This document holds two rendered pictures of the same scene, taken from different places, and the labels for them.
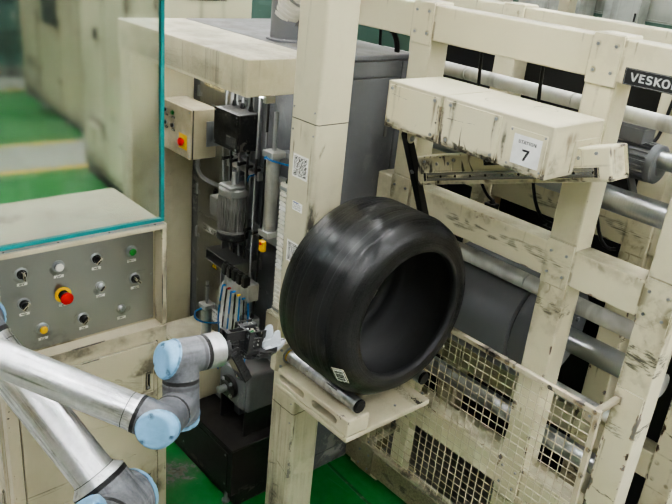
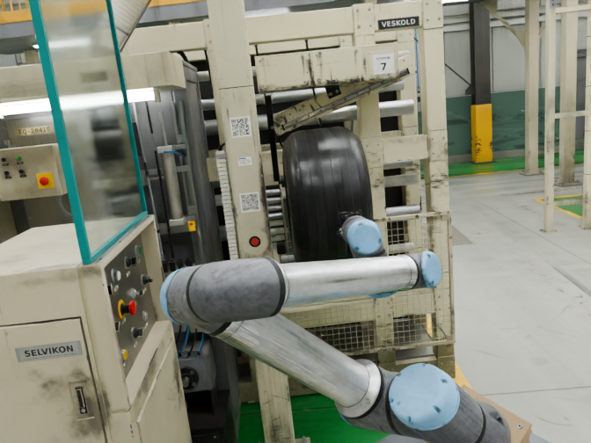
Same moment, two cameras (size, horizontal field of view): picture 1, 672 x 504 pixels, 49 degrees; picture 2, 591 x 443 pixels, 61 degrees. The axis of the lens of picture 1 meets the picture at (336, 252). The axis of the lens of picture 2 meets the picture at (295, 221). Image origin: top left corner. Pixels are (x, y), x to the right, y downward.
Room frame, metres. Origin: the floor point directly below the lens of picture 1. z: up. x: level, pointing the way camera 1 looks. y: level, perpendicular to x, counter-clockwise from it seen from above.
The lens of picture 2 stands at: (0.79, 1.48, 1.57)
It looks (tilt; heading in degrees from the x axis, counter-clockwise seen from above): 13 degrees down; 311
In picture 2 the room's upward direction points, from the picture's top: 6 degrees counter-clockwise
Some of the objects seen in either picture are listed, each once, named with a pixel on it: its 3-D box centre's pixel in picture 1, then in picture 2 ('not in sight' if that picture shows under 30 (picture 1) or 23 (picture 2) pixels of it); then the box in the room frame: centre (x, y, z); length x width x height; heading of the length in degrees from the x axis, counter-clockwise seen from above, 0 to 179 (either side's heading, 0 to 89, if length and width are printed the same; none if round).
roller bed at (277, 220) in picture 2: not in sight; (265, 218); (2.49, -0.23, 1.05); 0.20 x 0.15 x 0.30; 43
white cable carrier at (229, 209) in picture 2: (285, 250); (229, 210); (2.28, 0.17, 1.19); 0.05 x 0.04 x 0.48; 133
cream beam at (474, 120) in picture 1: (486, 123); (324, 69); (2.18, -0.40, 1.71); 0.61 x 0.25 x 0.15; 43
